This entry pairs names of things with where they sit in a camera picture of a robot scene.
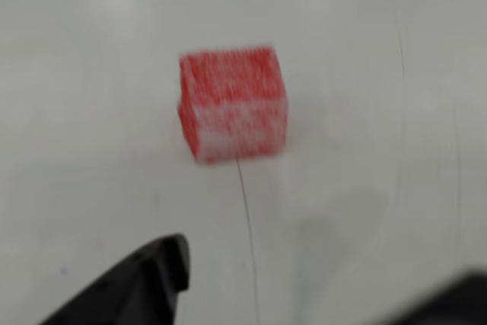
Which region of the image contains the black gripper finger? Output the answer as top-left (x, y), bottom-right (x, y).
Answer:
top-left (395, 269), bottom-right (487, 325)
top-left (37, 233), bottom-right (190, 325)

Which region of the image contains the red foam cube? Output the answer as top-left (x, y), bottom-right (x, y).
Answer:
top-left (177, 43), bottom-right (289, 167)

